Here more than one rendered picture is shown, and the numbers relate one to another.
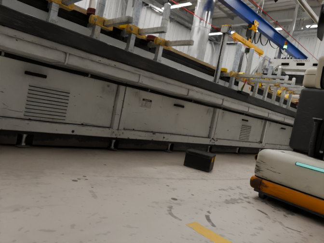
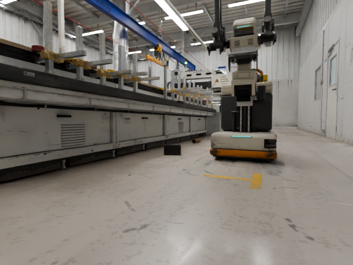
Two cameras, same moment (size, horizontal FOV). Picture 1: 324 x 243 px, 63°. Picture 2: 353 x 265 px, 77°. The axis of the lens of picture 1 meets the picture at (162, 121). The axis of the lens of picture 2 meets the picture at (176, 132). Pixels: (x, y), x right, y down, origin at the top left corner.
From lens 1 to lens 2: 0.78 m
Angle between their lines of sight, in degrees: 23
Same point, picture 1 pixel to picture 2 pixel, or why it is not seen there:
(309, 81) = (225, 91)
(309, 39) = (194, 53)
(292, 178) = (231, 144)
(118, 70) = (117, 102)
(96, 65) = (105, 102)
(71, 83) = (84, 116)
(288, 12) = (177, 34)
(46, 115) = (74, 143)
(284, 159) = (225, 135)
